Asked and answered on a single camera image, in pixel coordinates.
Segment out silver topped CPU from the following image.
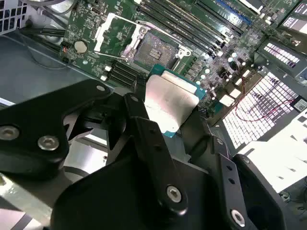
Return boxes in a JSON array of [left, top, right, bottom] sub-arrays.
[[143, 63, 207, 139]]

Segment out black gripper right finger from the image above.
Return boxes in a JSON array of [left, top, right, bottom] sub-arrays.
[[179, 106, 288, 230]]

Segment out metal socket cover frame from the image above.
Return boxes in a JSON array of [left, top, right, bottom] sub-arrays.
[[93, 12, 147, 63]]

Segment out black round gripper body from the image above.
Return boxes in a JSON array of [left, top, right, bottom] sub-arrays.
[[50, 153, 226, 230]]

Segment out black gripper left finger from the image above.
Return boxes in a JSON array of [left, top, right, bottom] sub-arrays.
[[0, 80, 189, 216]]

